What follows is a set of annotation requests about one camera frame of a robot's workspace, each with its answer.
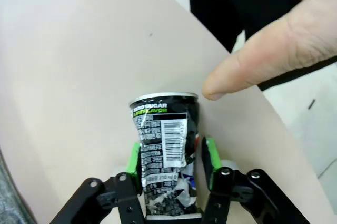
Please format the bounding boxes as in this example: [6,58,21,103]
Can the crushed black soda can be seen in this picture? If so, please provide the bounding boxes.
[128,92,203,221]

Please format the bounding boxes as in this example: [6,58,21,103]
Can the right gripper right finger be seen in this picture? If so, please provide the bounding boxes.
[201,135,311,224]

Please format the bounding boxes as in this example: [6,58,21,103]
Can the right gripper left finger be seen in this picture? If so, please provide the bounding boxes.
[49,142,146,224]

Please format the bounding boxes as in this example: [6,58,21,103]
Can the person's black trousers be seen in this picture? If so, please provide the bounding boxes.
[187,0,337,92]

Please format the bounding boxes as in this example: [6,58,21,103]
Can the person's left hand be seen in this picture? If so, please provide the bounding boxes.
[202,0,337,101]

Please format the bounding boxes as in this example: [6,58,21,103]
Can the grey fabric basket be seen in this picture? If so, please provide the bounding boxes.
[0,150,35,224]

